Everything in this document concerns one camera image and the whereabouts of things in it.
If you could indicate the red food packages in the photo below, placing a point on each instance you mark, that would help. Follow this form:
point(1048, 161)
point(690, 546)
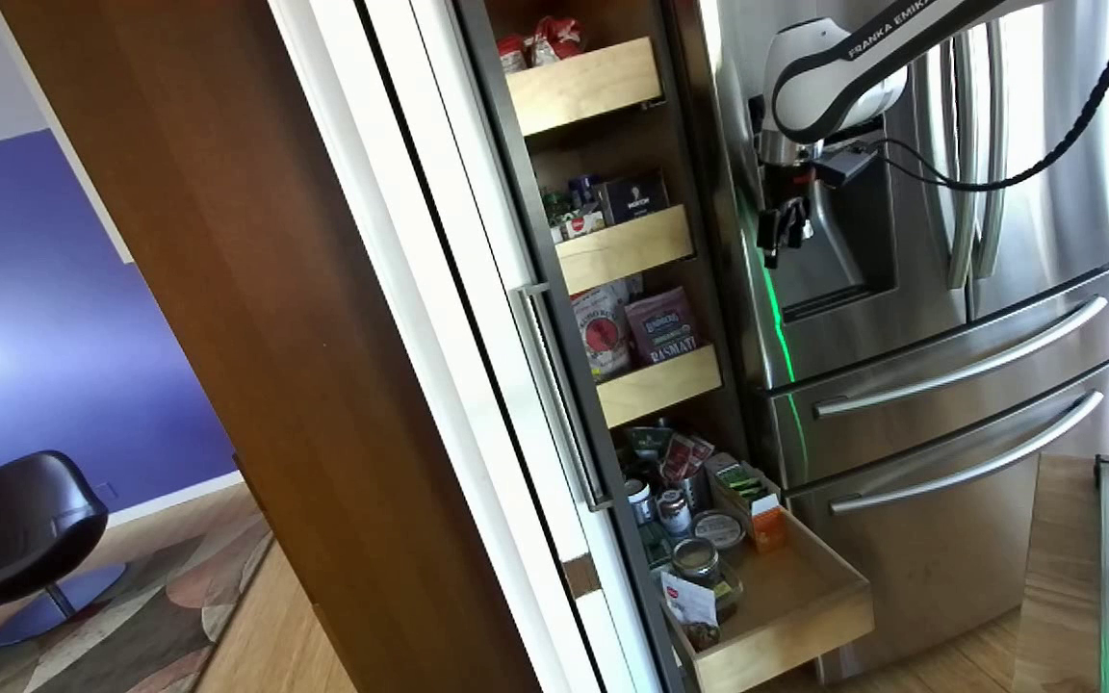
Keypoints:
point(686, 460)

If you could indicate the purple food box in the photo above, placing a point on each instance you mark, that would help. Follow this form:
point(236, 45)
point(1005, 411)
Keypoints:
point(658, 324)

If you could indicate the tall pantry door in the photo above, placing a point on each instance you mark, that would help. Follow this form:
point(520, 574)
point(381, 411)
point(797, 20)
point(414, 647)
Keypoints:
point(258, 320)

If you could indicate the pumpkin seeds tub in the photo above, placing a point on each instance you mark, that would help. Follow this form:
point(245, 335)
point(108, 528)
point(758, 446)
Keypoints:
point(718, 528)

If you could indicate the stainless steel fridge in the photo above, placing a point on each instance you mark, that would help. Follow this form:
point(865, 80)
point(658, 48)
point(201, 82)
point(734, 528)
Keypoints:
point(939, 562)

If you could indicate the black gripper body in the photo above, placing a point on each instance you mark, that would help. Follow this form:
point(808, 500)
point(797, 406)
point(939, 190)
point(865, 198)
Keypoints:
point(788, 194)

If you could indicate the orange cardboard box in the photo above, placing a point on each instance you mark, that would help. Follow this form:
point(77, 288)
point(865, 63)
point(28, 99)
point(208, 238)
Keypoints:
point(766, 528)

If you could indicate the white blue copper-lid jar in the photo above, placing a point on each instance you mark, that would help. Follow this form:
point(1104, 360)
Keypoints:
point(675, 509)

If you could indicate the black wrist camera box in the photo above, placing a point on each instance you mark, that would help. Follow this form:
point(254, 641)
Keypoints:
point(852, 166)

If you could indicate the dark blue food box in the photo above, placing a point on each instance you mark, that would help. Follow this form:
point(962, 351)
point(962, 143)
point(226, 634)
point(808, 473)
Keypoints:
point(636, 198)

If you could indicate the patterned floor rug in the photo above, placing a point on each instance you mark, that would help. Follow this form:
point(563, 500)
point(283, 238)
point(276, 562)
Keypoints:
point(131, 618)

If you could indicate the fridge water dispenser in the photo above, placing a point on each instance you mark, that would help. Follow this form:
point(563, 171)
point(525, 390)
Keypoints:
point(829, 262)

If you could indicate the red white snack packets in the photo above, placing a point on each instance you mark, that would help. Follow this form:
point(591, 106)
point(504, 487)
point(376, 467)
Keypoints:
point(539, 39)

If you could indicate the red white food bag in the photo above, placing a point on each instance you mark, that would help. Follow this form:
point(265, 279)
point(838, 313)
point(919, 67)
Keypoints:
point(603, 334)

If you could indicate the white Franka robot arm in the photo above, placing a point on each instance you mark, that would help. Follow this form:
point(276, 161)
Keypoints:
point(826, 95)

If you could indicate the wooden pantry drawer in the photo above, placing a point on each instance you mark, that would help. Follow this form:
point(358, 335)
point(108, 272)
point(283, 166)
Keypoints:
point(626, 251)
point(658, 388)
point(588, 88)

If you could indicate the green coffee pod box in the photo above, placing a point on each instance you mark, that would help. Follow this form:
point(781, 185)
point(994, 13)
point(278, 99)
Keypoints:
point(745, 487)

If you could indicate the red white paper packet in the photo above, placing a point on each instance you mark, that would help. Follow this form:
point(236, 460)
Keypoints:
point(686, 600)

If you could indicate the small mixed food packets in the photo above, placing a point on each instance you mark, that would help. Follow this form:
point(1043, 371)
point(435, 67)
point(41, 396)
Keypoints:
point(575, 215)

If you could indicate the silver pantry door bar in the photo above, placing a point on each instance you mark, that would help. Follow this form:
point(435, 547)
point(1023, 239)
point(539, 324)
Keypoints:
point(561, 397)

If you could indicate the pantry food items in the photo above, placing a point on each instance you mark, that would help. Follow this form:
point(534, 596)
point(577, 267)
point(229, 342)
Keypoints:
point(797, 601)

